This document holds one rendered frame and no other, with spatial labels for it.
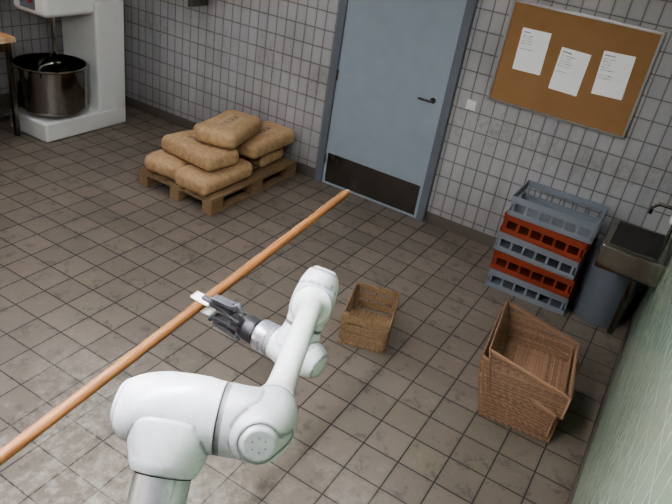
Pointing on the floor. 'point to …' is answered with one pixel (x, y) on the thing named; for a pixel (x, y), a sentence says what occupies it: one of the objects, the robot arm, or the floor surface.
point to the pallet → (211, 204)
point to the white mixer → (73, 70)
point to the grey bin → (600, 293)
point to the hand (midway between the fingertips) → (203, 303)
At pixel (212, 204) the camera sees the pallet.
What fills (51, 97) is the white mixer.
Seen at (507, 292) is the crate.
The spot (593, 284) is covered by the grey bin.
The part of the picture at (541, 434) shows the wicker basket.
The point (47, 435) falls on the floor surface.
